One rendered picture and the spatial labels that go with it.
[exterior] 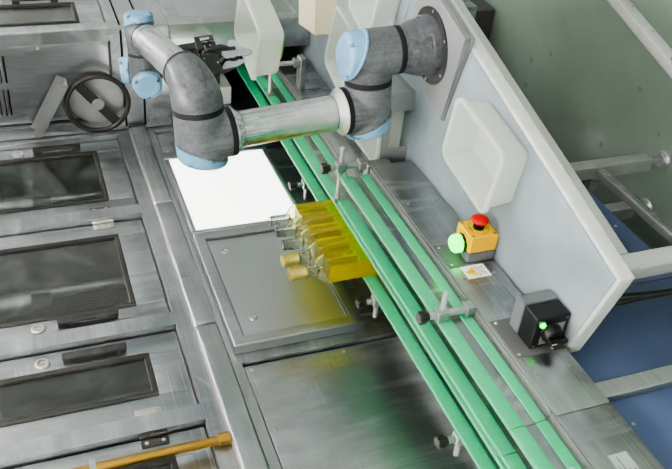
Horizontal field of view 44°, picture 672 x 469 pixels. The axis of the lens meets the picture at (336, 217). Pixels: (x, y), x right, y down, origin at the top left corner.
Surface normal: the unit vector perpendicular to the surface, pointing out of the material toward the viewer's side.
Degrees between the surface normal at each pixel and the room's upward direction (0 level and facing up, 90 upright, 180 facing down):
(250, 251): 90
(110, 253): 90
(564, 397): 90
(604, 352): 90
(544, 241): 0
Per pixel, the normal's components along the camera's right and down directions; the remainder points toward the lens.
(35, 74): 0.34, 0.56
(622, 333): 0.08, -0.82
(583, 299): -0.93, 0.14
